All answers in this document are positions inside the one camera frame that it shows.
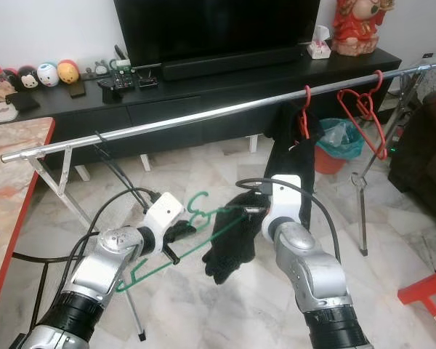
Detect black shirt with small logo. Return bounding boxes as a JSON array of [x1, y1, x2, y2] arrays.
[[263, 102, 324, 228]]

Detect lace covered side table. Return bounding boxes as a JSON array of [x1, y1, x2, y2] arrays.
[[414, 62, 436, 103]]

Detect black small tray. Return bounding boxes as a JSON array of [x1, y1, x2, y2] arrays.
[[136, 69, 160, 90]]

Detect black TV cabinet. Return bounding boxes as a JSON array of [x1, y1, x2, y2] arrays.
[[0, 49, 403, 177]]

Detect green white small figure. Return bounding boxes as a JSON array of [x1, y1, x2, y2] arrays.
[[109, 57, 132, 75]]

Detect green plastic hanger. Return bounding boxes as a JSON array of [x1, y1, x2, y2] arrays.
[[115, 191, 267, 293]]

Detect black and white toy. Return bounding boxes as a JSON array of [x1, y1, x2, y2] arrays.
[[18, 65, 41, 91]]

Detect black plastic hanger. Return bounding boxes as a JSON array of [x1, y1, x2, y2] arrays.
[[94, 131, 155, 213]]

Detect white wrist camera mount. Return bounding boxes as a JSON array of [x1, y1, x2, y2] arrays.
[[262, 174, 303, 244], [142, 192, 186, 257]]

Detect silver metal clothes rack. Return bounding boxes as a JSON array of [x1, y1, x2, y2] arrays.
[[0, 62, 436, 342]]

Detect white tissue box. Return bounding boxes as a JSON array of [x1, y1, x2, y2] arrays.
[[307, 25, 332, 59]]

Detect red laughing figure statue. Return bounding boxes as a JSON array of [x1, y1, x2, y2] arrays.
[[332, 0, 395, 57]]

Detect white round toy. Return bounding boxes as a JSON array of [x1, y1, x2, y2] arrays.
[[36, 62, 60, 88]]

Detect white small box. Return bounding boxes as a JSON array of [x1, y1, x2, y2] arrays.
[[0, 102, 20, 126]]

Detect black television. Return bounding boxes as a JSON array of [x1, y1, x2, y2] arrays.
[[114, 0, 322, 66]]

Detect black shirt with red trim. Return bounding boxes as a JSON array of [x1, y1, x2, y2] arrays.
[[202, 207, 267, 286]]

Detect black phone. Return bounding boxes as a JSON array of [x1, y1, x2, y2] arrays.
[[68, 81, 86, 98]]

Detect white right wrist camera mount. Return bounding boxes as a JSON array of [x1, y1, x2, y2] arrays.
[[262, 174, 303, 244]]

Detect black soundbar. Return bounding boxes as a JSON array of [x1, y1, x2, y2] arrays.
[[161, 47, 306, 81]]

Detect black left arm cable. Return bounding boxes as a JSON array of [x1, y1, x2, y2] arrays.
[[11, 185, 162, 332]]

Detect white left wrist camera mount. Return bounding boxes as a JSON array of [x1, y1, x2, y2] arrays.
[[142, 192, 186, 257]]

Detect red hanger with white tag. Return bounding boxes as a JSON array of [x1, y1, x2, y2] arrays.
[[299, 85, 314, 141]]

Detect dark brown sofa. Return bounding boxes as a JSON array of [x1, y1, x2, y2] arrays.
[[389, 84, 436, 235]]

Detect black small box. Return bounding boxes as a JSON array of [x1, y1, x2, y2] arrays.
[[7, 91, 41, 114]]

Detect red plastic hanger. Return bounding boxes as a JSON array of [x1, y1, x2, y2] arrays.
[[337, 71, 389, 161]]

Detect red plastic stool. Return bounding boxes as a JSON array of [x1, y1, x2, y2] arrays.
[[397, 268, 436, 339]]

